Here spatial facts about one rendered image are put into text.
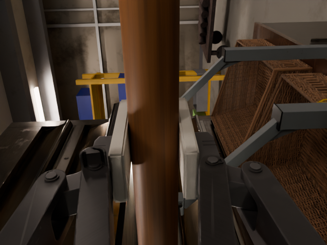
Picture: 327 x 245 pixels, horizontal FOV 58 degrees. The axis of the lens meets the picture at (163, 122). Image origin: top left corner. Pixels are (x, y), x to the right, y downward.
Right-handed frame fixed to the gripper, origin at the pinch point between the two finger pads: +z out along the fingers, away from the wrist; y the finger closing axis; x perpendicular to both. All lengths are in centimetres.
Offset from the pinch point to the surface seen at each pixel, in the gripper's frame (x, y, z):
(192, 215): -76, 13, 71
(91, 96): -170, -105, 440
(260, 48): -15, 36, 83
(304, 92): -25, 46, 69
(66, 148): -74, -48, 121
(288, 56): -17, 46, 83
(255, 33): -24, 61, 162
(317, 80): -25, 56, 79
